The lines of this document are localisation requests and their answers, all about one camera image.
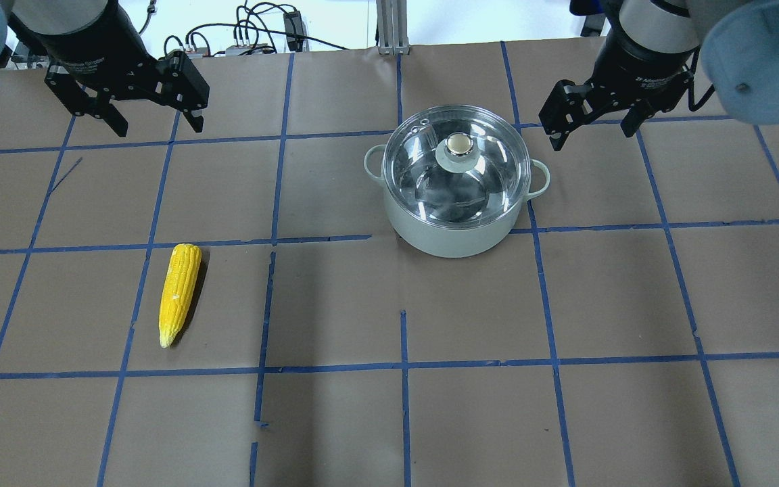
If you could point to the glass pot lid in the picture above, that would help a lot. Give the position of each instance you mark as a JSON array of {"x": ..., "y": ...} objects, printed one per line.
[{"x": 456, "y": 167}]

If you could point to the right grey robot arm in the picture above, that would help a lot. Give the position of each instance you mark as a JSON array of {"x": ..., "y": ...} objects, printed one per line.
[{"x": 733, "y": 45}]

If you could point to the pale green cooking pot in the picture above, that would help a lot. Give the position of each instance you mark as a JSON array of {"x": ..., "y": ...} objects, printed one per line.
[{"x": 442, "y": 242}]

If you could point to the black power adapter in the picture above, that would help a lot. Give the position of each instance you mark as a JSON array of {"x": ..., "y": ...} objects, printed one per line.
[{"x": 295, "y": 31}]

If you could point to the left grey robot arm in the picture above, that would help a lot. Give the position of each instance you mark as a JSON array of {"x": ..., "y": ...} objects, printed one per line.
[{"x": 29, "y": 18}]

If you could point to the yellow corn cob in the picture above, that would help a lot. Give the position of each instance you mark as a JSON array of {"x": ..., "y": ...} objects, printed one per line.
[{"x": 178, "y": 290}]

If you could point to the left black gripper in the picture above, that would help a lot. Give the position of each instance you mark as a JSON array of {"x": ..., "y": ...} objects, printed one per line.
[{"x": 94, "y": 49}]

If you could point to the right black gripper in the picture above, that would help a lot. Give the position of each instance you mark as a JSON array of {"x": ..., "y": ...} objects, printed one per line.
[{"x": 644, "y": 67}]

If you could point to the aluminium frame post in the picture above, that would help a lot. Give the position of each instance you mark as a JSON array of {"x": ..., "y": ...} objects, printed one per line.
[{"x": 392, "y": 27}]

